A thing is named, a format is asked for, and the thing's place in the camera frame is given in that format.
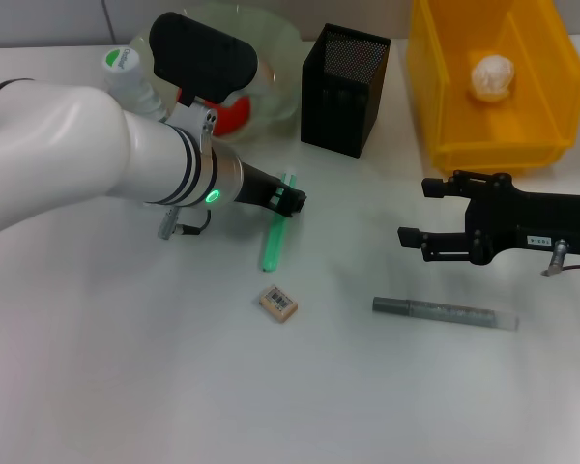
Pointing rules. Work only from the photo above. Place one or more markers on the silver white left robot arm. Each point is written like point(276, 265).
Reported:
point(77, 154)

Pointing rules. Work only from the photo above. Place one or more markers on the grey marker pen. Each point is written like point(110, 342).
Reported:
point(430, 310)

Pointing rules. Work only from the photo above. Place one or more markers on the clear green-label water bottle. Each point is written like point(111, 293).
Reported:
point(125, 72)

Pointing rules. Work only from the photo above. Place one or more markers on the red-orange fruit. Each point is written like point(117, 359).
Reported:
point(234, 116)

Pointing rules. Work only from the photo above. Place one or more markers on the green glass fruit plate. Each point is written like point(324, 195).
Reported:
point(280, 58)

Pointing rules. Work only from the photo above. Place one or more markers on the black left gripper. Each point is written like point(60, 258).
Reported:
point(256, 186)

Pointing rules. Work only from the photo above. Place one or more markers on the black mesh pen holder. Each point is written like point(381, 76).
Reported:
point(338, 96)

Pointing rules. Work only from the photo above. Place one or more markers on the beige eraser with barcode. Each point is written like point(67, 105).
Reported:
point(279, 303)

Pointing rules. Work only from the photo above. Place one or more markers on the yellow plastic bin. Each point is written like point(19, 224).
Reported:
point(512, 130)

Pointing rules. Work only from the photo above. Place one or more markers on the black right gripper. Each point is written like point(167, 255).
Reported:
point(527, 222)

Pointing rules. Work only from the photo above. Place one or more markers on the mint green pen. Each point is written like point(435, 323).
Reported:
point(273, 241)

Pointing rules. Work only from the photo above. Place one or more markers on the white paper ball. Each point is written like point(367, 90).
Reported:
point(493, 77)

